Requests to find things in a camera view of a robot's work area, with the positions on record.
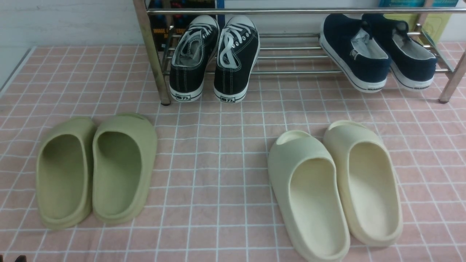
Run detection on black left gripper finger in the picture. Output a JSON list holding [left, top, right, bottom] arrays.
[[15, 255, 28, 262]]

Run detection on navy slip-on shoe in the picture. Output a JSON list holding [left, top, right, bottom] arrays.
[[362, 13, 437, 91], [319, 13, 392, 93]]

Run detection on dark box behind rack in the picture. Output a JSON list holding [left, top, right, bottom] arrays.
[[149, 0, 216, 51]]

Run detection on metal shoe rack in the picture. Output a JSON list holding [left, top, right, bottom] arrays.
[[133, 0, 465, 106]]

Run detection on blue yellow box behind rack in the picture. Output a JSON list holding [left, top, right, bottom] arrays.
[[378, 0, 458, 43]]

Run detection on left green slipper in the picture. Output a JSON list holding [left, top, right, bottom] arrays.
[[36, 117, 96, 230]]

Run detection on green slipper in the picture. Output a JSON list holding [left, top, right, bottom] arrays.
[[92, 112, 158, 224], [36, 117, 96, 230]]

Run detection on right green slipper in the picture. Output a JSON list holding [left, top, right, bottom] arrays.
[[92, 112, 158, 224]]

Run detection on pink checkered table cloth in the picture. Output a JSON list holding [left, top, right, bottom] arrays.
[[1, 46, 465, 262]]

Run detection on left black canvas sneaker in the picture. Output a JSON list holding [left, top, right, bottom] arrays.
[[169, 15, 220, 102]]

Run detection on black canvas sneaker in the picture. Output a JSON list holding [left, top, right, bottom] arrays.
[[214, 15, 261, 103], [169, 15, 220, 102]]

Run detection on left cream slipper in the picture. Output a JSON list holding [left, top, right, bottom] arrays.
[[267, 130, 351, 262]]

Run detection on cream slipper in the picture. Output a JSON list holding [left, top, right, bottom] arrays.
[[267, 130, 351, 262], [323, 120, 403, 247]]

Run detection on right black canvas sneaker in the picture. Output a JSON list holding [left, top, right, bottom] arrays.
[[214, 15, 261, 103]]

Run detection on right cream slipper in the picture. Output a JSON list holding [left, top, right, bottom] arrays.
[[323, 120, 403, 247]]

